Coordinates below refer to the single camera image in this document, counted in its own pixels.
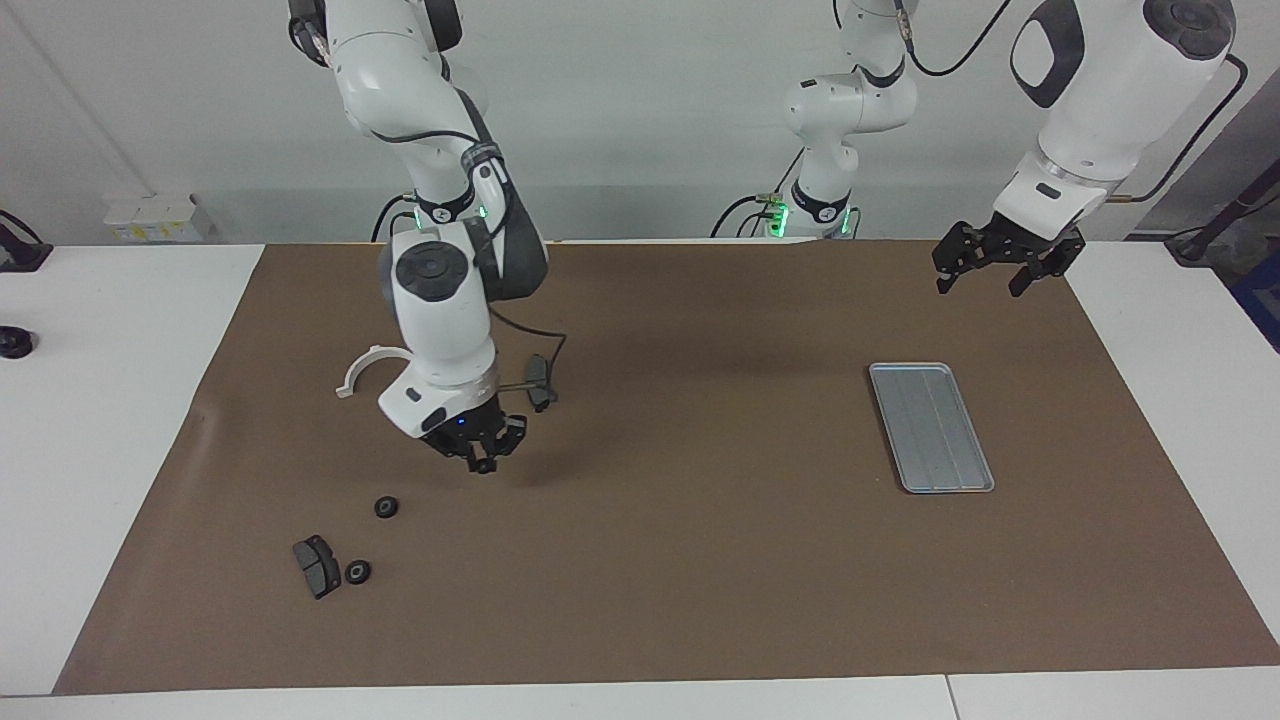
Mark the blue crate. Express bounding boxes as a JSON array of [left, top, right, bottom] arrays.
[[1230, 255, 1280, 353]]

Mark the black table clamp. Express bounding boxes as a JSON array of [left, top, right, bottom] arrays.
[[0, 209, 55, 274]]

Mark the black base cable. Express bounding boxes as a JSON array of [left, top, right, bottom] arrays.
[[709, 148, 807, 240], [369, 194, 417, 244]]

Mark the short dark brake pad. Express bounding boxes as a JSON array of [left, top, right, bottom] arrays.
[[291, 535, 343, 601]]

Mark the silver metal tray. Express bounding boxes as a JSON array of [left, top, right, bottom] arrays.
[[868, 362, 997, 496]]

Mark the black stand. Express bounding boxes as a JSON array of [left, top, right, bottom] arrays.
[[1164, 185, 1280, 267]]

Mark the white half-ring clamp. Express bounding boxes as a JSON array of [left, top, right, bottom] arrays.
[[335, 344, 412, 400]]

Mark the long dark brake pad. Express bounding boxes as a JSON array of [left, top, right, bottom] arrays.
[[524, 353, 558, 415]]

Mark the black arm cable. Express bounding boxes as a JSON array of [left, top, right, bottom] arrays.
[[290, 10, 569, 401], [895, 0, 1251, 204]]

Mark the brown table mat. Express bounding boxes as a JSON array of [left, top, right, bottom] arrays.
[[52, 238, 1280, 697]]

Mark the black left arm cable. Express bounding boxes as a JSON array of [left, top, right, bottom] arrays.
[[895, 0, 1251, 204]]

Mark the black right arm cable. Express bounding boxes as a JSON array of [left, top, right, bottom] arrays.
[[290, 10, 569, 401]]

